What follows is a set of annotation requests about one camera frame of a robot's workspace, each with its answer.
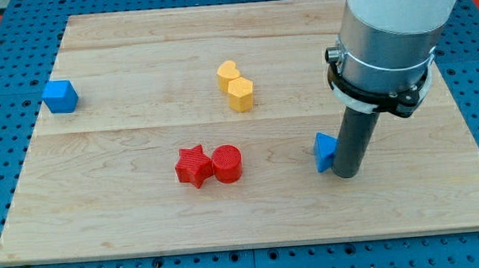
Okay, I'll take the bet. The blue triangle block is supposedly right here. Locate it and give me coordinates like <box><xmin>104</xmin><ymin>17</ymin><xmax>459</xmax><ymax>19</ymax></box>
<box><xmin>313</xmin><ymin>131</ymin><xmax>337</xmax><ymax>172</ymax></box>

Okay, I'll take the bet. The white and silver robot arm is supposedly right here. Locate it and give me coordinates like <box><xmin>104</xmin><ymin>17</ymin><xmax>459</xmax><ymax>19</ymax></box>
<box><xmin>325</xmin><ymin>0</ymin><xmax>457</xmax><ymax>118</ymax></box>

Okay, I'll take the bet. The blue cube block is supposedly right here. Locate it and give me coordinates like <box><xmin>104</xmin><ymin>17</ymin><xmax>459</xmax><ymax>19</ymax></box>
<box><xmin>41</xmin><ymin>80</ymin><xmax>79</xmax><ymax>114</ymax></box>

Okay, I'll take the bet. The red cylinder block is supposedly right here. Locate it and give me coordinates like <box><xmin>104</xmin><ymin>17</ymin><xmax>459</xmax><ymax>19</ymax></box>
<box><xmin>212</xmin><ymin>145</ymin><xmax>243</xmax><ymax>184</ymax></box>

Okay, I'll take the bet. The yellow hexagon block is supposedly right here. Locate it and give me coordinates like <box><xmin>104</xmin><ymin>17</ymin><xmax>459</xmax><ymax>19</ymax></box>
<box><xmin>227</xmin><ymin>78</ymin><xmax>254</xmax><ymax>113</ymax></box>

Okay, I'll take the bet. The red star block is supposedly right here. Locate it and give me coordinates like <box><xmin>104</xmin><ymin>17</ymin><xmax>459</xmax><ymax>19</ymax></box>
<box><xmin>175</xmin><ymin>144</ymin><xmax>213</xmax><ymax>189</ymax></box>

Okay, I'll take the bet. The yellow heart block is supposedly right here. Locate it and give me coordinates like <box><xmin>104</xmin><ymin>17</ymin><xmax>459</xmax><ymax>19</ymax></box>
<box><xmin>217</xmin><ymin>60</ymin><xmax>240</xmax><ymax>93</ymax></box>

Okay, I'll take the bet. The light wooden board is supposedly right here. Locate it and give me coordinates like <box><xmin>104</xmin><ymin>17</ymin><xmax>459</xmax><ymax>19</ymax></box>
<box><xmin>0</xmin><ymin>0</ymin><xmax>479</xmax><ymax>266</ymax></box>

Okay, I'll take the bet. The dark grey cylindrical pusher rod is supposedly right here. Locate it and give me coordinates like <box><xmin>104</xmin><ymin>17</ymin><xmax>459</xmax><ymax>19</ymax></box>
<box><xmin>331</xmin><ymin>107</ymin><xmax>379</xmax><ymax>179</ymax></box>

